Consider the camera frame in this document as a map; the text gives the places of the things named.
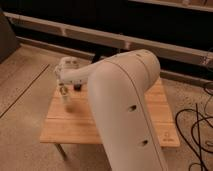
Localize white plastic bottle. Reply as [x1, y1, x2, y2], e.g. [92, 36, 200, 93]
[59, 84, 71, 107]

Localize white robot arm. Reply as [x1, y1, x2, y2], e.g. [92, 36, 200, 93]
[55, 49, 168, 171]

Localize wooden slatted table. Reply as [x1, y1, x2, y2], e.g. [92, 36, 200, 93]
[40, 78, 180, 155]

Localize black floor cables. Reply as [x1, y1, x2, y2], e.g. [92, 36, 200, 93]
[175, 81, 213, 171]

